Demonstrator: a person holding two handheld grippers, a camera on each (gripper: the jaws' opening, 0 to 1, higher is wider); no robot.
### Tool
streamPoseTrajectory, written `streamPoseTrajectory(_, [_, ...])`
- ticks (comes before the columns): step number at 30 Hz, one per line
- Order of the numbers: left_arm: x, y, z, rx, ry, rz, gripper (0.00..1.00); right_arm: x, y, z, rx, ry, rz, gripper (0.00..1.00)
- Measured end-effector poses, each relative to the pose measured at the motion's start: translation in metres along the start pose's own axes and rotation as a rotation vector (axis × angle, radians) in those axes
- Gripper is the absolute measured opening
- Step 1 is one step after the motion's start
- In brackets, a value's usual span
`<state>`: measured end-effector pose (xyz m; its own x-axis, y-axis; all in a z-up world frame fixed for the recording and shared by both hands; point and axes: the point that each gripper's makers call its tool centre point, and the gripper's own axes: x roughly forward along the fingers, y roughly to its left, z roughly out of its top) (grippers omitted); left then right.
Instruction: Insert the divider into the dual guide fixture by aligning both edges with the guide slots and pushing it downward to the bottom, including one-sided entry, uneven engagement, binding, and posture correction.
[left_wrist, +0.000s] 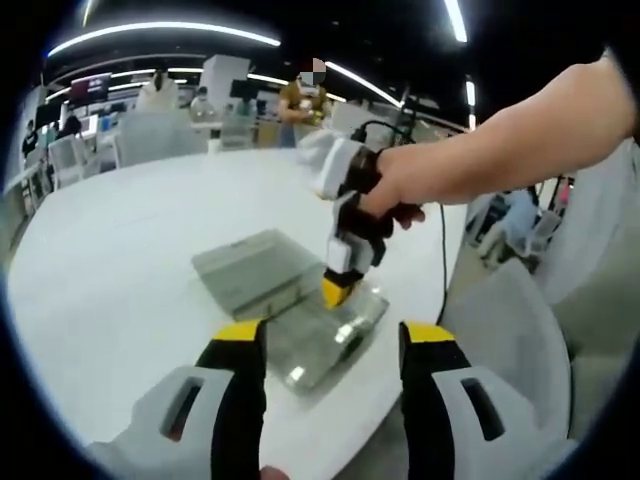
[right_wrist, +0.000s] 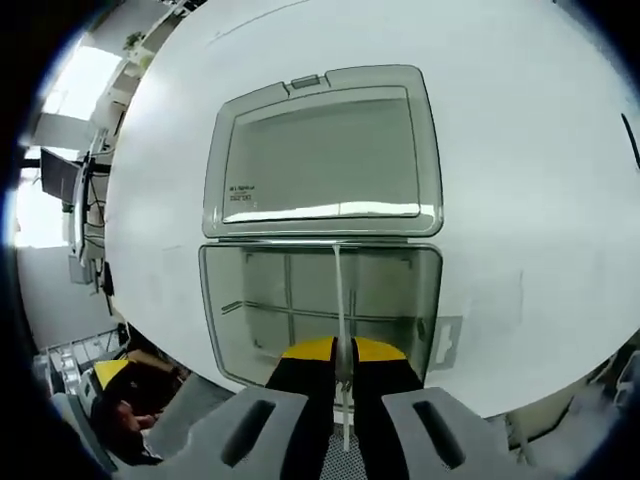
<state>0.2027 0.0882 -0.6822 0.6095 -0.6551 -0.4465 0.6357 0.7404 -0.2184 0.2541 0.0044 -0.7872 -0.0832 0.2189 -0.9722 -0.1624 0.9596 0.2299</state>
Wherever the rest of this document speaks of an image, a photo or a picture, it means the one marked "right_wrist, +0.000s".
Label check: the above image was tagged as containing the grey mesh office chair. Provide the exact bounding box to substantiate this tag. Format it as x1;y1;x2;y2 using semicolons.
144;372;366;480

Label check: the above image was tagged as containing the black desk monitor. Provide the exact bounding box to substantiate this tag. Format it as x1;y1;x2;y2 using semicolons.
39;147;84;201

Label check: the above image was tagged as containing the white side desk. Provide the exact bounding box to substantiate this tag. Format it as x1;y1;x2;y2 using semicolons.
59;149;119;301

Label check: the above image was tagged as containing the person's left hand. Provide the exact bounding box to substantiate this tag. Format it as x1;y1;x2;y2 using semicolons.
113;399;169;437

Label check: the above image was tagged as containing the grey transparent guide fixture box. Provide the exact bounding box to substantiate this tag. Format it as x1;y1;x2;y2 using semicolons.
198;63;446;389

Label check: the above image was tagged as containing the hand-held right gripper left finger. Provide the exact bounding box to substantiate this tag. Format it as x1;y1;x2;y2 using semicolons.
182;335;336;480

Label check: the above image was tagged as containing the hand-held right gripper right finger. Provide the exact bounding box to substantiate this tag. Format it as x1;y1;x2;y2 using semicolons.
351;337;506;480

